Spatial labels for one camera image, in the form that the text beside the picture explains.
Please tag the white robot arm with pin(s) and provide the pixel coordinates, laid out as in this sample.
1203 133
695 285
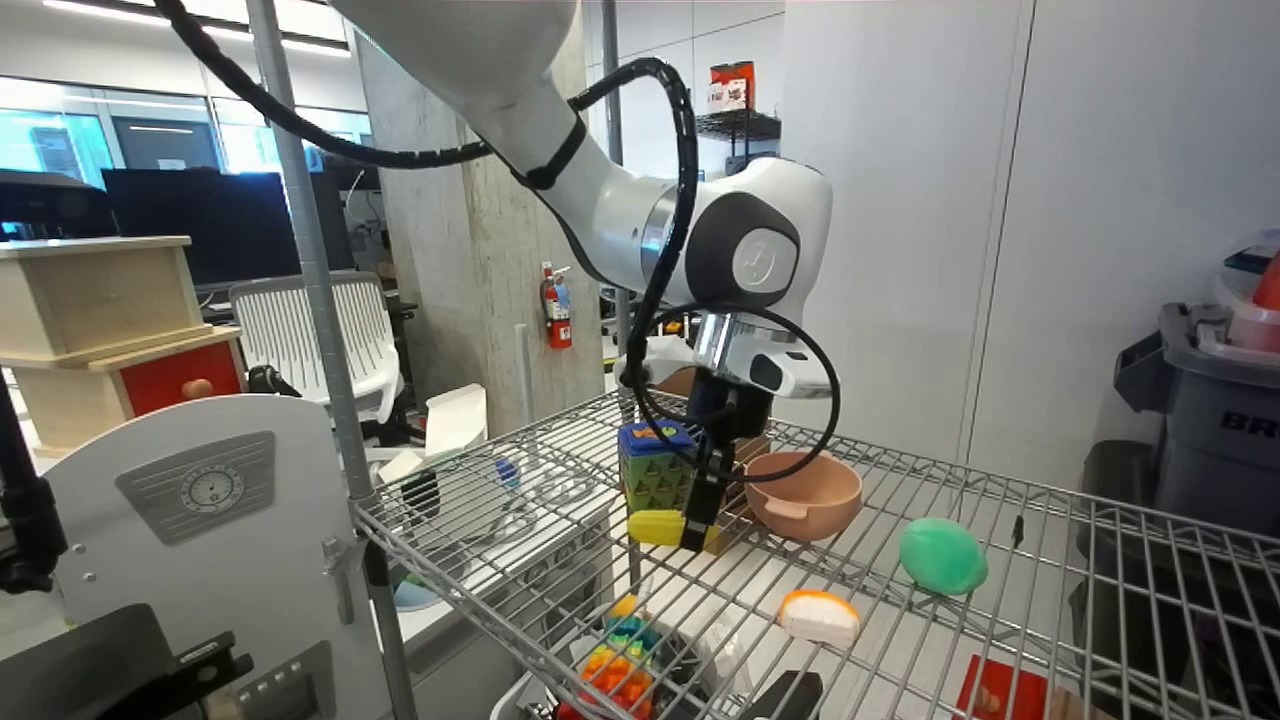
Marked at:
738 252

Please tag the colourful block toy below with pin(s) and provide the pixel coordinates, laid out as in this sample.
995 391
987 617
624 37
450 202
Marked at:
630 665

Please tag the grey storage tote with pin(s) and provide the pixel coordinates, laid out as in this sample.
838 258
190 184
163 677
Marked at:
1216 415

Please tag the green ball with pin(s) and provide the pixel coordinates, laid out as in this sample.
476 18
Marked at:
940 556

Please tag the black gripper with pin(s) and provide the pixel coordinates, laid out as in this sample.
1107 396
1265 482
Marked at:
729 427

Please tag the red block under shelf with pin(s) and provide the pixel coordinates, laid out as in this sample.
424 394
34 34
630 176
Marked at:
997 689

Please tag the peach plastic bowl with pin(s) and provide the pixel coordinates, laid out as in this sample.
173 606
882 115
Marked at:
801 496

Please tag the orange and white toy piece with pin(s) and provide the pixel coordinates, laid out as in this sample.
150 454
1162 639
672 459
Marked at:
818 617

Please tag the wire shelf rack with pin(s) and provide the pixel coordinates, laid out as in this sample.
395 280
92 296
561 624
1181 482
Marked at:
1122 608

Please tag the yellow corn-shaped toy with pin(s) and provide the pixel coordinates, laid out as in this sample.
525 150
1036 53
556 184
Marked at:
657 531

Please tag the colourful toy cube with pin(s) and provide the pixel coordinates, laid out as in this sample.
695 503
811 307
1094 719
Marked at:
652 467

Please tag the wooden drawer cabinet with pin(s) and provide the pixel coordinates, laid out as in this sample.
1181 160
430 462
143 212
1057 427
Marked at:
104 328

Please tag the red fire extinguisher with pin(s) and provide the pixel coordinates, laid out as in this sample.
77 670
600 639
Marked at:
556 307

